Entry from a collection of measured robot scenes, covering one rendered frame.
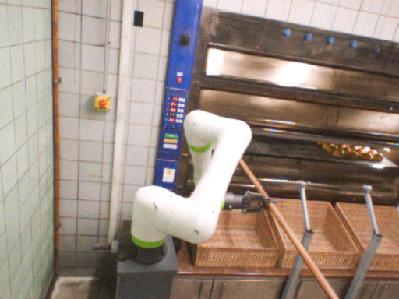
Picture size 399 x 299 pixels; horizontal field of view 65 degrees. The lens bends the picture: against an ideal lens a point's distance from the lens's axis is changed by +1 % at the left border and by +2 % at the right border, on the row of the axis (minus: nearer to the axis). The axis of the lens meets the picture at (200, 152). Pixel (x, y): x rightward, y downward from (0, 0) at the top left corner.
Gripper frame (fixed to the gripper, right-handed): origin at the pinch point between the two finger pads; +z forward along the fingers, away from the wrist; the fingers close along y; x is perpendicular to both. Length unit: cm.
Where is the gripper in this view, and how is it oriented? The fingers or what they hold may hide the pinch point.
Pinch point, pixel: (269, 203)
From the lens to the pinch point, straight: 170.6
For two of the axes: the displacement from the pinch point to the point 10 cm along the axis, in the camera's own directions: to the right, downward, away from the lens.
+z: 9.7, 0.9, 2.1
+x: 1.7, 3.9, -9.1
